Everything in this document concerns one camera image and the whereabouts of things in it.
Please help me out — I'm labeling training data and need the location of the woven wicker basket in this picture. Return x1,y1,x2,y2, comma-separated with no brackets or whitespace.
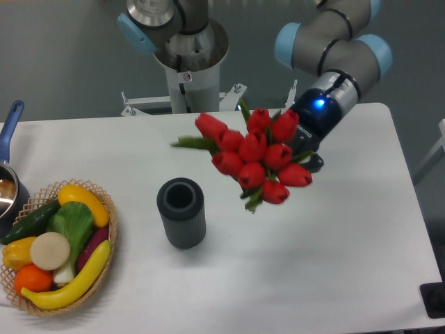
1,180,117,316

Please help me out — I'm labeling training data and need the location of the orange fruit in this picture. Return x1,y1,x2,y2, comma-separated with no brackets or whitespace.
14,264,53,296

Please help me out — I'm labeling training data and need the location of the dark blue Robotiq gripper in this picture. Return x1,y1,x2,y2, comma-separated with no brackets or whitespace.
287,88,345,173

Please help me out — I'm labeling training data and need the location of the yellow squash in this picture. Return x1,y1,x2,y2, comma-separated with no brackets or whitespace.
58,184,109,228

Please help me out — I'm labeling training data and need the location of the purple eggplant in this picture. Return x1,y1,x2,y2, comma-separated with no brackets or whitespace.
76,227,109,273

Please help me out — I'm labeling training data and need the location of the red tulip bouquet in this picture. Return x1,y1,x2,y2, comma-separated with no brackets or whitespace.
172,105,314,213

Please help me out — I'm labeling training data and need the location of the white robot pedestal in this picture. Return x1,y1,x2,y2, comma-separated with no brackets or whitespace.
118,14,247,114

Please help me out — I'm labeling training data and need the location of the green bok choy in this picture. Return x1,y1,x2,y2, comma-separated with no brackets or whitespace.
46,202,94,287

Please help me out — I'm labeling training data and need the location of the beige round disc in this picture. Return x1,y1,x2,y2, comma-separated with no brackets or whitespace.
30,232,70,271

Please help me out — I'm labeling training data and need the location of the yellow banana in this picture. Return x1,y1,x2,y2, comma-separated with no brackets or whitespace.
21,240,111,310

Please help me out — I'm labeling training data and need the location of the blue handled saucepan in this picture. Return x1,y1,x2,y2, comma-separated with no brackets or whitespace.
1,100,29,237

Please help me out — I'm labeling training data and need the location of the green cucumber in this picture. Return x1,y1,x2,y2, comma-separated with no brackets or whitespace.
1,200,60,245

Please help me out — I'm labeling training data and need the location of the yellow bell pepper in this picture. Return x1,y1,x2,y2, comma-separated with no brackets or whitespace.
2,237,37,271

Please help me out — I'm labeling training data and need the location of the dark grey ribbed vase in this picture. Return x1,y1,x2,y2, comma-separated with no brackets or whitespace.
156,177,207,249

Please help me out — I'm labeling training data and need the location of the black device at edge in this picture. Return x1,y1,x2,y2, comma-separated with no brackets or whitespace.
419,282,444,319

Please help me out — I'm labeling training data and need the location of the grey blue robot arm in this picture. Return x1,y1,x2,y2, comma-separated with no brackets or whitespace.
117,1,392,154

